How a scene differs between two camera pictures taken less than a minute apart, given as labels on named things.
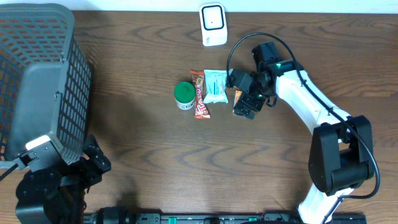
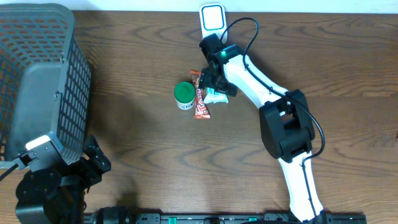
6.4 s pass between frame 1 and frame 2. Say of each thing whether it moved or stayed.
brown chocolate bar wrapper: stayed
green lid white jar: stayed
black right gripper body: moved
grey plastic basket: stayed
